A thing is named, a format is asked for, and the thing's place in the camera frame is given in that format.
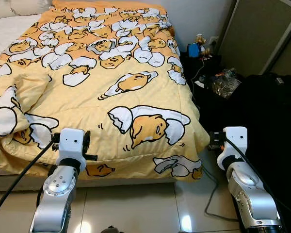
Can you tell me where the yellow cartoon egg quilt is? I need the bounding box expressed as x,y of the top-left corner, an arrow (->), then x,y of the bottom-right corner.
0,0 -> 210,183

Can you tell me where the large black bag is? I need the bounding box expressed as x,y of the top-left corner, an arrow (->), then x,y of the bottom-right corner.
192,73 -> 291,233

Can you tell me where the clear crumpled plastic bag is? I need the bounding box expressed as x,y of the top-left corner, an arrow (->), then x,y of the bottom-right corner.
211,68 -> 242,99

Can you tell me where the black nightstand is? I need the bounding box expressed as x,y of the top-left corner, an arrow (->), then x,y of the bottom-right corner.
179,51 -> 223,83

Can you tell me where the dark left robot leg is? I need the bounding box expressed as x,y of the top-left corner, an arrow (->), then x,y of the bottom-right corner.
101,225 -> 120,233

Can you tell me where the small blue device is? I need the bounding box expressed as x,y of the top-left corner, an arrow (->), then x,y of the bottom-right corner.
187,43 -> 200,58

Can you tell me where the small brown bear figure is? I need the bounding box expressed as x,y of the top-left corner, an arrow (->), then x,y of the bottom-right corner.
194,33 -> 211,55

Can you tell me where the grey sliding wardrobe door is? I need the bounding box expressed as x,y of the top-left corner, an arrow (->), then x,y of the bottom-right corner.
218,0 -> 291,78

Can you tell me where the white quilted mattress pad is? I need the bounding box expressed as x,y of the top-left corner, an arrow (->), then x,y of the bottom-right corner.
0,14 -> 42,61

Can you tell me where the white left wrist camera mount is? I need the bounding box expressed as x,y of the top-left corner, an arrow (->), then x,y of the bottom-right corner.
57,128 -> 86,168

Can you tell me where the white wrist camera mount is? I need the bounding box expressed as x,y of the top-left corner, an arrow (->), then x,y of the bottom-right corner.
217,127 -> 248,168
57,128 -> 86,168

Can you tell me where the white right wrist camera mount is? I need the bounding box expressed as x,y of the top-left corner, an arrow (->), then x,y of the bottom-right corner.
217,127 -> 248,168

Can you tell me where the thin grey floor cable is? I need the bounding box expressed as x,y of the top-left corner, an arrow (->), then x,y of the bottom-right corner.
203,165 -> 238,223

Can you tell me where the thin white cable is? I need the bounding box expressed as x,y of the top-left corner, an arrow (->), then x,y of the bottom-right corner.
191,54 -> 207,88

